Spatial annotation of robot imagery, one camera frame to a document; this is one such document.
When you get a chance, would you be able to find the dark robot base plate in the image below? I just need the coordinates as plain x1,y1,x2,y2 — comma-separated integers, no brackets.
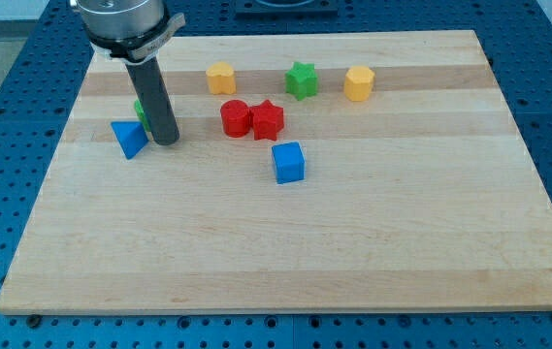
233,0,339,16

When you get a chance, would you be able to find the yellow heart block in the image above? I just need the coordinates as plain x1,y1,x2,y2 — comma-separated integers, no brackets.
206,61,237,95

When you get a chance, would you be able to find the yellow hexagon block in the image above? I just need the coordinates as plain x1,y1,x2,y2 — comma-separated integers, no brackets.
343,66,375,102

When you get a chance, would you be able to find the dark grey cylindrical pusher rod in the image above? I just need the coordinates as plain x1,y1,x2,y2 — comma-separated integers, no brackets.
126,57,179,145

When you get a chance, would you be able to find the blue triangle block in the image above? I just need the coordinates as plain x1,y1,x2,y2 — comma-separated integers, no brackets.
111,121,149,160

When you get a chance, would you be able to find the green circle block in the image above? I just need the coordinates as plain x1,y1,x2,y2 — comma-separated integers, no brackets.
133,99,150,133

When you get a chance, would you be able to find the green star block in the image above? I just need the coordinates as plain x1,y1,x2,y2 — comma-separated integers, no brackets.
285,62,318,101

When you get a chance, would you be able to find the red star block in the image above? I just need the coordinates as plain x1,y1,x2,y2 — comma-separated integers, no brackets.
249,100,284,141

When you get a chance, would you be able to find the light wooden board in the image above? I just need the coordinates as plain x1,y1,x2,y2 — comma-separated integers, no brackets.
0,30,552,316

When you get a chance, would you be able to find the red cylinder block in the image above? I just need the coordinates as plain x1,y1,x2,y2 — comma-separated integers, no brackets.
220,100,251,138

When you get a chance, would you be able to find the blue cube block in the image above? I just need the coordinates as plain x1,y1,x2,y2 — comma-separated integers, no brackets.
272,142,306,184

